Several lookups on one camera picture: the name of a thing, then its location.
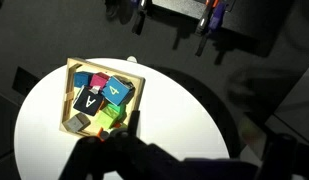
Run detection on grey foam cube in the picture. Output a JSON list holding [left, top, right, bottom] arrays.
[[62, 112, 92, 133]]

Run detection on wooden box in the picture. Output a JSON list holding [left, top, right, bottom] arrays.
[[58, 57, 146, 138]]

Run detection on pink foam cube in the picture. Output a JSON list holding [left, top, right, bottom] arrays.
[[89, 72, 111, 90]]

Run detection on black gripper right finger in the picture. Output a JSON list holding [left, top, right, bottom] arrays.
[[255, 133, 298, 180]]

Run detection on dark green foam cube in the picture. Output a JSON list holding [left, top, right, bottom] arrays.
[[106, 102, 127, 122]]

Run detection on light green foam cube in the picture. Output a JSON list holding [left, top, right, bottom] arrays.
[[95, 110, 120, 130]]

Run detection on black rectangular floor plate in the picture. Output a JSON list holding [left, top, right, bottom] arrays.
[[11, 65, 42, 98]]

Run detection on orange foam piece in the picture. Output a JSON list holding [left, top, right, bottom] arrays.
[[96, 122, 122, 139]]

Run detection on black equipment with cables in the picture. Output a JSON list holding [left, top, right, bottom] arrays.
[[151, 0, 273, 39]]

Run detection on blue foam cube with 4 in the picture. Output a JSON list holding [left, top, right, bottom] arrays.
[[101, 75, 135, 107]]

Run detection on black clamp with orange trigger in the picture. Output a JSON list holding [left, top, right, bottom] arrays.
[[193, 0, 220, 58]]

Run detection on small blue foam cube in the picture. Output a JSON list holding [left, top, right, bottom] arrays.
[[73, 71, 94, 90]]

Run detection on navy foam cube with A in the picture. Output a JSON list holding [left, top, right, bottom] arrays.
[[72, 85, 105, 117]]

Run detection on purple clamp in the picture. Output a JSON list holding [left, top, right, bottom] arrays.
[[208, 1, 228, 34]]

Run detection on white table base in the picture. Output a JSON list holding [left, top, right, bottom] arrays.
[[126, 55, 139, 64]]

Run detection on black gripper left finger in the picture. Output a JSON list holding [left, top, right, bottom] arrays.
[[58, 135, 108, 180]]

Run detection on white round table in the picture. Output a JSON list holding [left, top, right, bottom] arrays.
[[13, 58, 231, 180]]

